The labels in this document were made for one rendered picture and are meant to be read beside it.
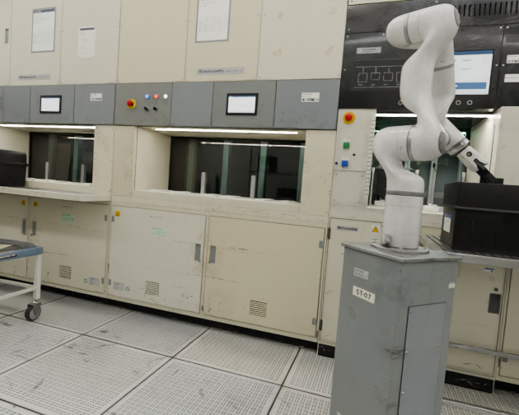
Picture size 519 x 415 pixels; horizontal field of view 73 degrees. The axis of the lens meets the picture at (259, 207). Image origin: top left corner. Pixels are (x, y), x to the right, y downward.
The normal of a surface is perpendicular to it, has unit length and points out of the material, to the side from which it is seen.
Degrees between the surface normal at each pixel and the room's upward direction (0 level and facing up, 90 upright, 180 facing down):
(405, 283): 90
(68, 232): 90
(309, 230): 90
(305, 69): 90
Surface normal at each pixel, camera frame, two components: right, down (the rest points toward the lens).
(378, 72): -0.31, 0.04
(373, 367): -0.89, -0.04
